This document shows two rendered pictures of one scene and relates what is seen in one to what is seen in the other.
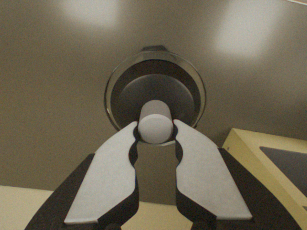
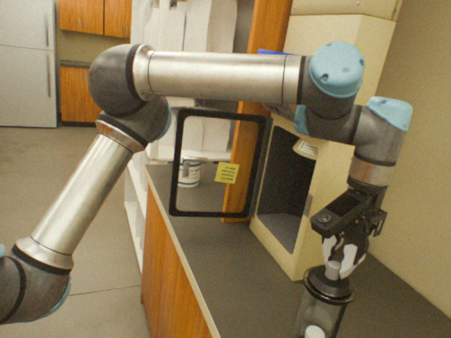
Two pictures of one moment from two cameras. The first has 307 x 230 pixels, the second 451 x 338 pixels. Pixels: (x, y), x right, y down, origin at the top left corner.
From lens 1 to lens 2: 0.66 m
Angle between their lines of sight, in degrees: 56
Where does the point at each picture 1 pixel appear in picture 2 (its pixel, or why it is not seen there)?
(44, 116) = not seen: outside the picture
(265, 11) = (217, 308)
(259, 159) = (301, 247)
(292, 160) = (281, 235)
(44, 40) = not seen: outside the picture
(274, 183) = (307, 231)
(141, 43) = not seen: outside the picture
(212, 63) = (266, 320)
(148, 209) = (435, 296)
